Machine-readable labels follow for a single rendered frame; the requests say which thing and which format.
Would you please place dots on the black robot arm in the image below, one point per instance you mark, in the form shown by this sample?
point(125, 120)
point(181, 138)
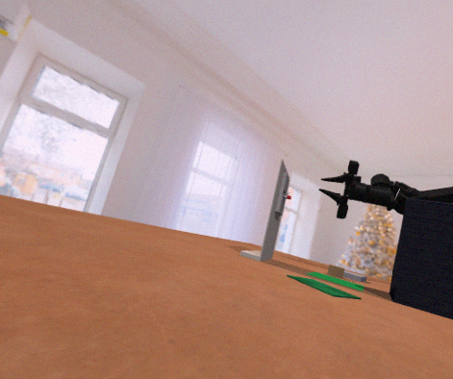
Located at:
point(385, 191)

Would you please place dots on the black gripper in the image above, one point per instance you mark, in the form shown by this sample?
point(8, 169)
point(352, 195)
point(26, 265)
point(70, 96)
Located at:
point(358, 191)

